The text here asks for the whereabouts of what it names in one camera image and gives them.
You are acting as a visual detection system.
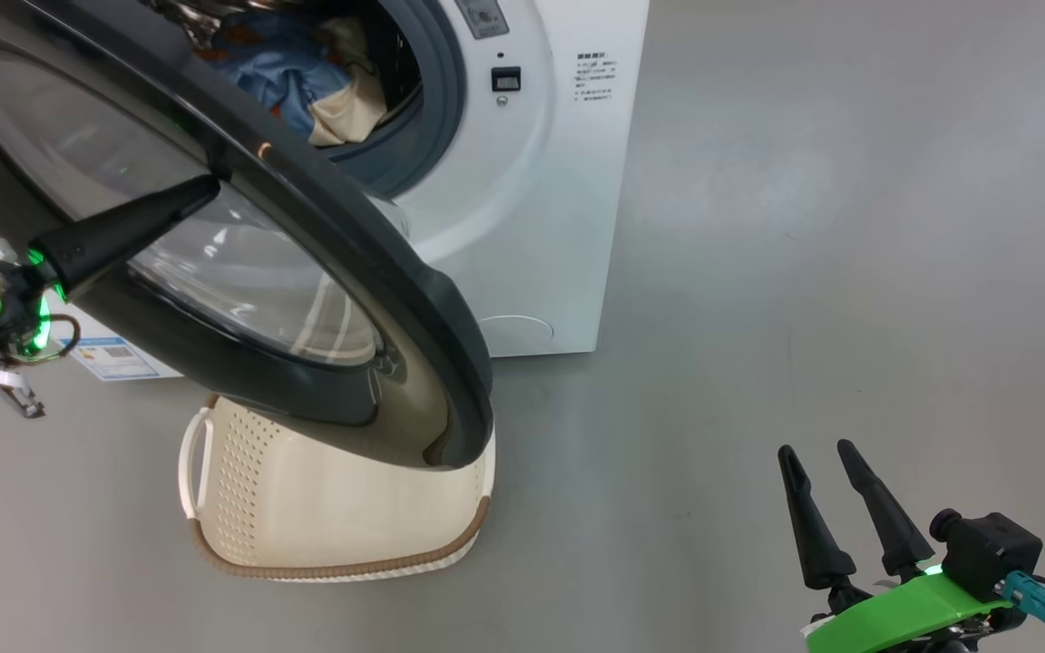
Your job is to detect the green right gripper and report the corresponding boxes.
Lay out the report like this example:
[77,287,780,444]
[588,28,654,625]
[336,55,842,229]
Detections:
[777,439,1022,653]

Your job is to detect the blue cartoon print garment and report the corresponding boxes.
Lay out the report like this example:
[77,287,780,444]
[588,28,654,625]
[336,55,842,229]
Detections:
[200,11,356,123]

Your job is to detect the black round glass washer door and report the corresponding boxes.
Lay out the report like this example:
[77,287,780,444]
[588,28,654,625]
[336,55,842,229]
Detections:
[0,0,494,470]

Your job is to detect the blue and cream cartoon garment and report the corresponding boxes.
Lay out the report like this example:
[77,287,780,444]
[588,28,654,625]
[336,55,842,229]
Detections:
[308,18,389,148]

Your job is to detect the stainless steel washer drum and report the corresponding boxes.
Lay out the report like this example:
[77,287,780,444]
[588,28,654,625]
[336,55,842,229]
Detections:
[143,0,247,42]

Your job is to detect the grey rubber door gasket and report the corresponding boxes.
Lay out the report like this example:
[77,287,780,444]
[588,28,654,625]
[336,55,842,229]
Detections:
[323,0,469,200]

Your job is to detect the white front-load washing machine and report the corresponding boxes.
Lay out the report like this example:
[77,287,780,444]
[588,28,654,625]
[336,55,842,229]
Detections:
[0,0,650,382]

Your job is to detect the blue energy label sticker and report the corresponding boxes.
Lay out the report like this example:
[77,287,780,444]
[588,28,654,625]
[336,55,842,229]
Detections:
[60,337,183,382]

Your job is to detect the cream laundry basket brown rim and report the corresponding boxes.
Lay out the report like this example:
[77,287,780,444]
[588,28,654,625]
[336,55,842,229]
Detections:
[179,392,496,582]

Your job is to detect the grey warning label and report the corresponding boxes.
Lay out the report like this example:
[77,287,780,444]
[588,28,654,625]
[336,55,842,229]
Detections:
[455,0,511,40]

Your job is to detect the small printed text sticker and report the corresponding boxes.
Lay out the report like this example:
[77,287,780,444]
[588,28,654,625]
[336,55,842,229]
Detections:
[575,52,619,102]

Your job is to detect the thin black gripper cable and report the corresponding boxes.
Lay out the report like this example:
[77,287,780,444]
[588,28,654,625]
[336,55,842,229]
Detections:
[0,313,82,375]

